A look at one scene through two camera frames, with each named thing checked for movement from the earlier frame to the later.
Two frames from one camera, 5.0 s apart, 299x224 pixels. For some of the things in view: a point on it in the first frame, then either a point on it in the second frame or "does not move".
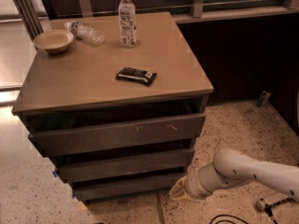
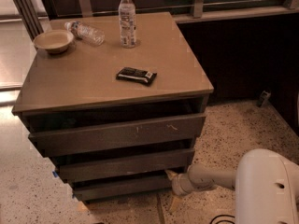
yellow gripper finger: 177,191 → 170,174
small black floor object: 263,99 does not move
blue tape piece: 55,175 does not move
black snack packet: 137,76 does not move
